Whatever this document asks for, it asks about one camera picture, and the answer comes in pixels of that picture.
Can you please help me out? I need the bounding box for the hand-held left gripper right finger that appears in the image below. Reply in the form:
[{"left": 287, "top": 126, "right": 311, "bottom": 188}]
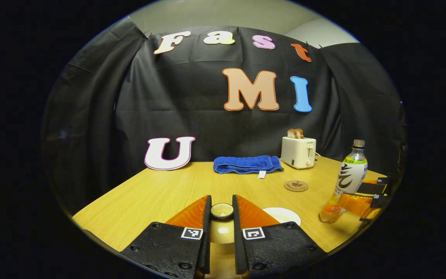
[{"left": 232, "top": 195, "right": 326, "bottom": 277}]

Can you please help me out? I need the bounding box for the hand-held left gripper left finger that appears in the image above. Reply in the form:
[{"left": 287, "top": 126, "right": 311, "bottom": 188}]
[{"left": 120, "top": 195, "right": 213, "bottom": 279}]

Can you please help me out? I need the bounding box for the cream teacup lid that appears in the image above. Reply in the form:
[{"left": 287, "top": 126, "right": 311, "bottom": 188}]
[{"left": 209, "top": 203, "right": 236, "bottom": 245}]

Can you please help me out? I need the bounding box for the clear water bottle orange label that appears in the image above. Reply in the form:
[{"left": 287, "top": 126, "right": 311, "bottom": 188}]
[{"left": 319, "top": 139, "right": 368, "bottom": 223}]

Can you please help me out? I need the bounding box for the cream teacup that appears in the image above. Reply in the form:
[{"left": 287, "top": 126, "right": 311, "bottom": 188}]
[{"left": 262, "top": 207, "right": 302, "bottom": 226}]

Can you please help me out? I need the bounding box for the round brown coaster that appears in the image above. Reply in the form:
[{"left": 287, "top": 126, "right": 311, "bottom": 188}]
[{"left": 284, "top": 180, "right": 309, "bottom": 192}]

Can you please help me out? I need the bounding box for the blue folded towel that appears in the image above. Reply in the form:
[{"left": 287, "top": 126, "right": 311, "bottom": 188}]
[{"left": 213, "top": 155, "right": 284, "bottom": 179}]

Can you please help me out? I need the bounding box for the cream toaster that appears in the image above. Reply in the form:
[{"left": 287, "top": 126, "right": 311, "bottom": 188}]
[{"left": 281, "top": 136, "right": 317, "bottom": 170}]

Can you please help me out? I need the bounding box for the black backdrop cloth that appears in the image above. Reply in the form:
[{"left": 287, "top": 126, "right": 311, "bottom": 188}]
[{"left": 41, "top": 15, "right": 407, "bottom": 215}]

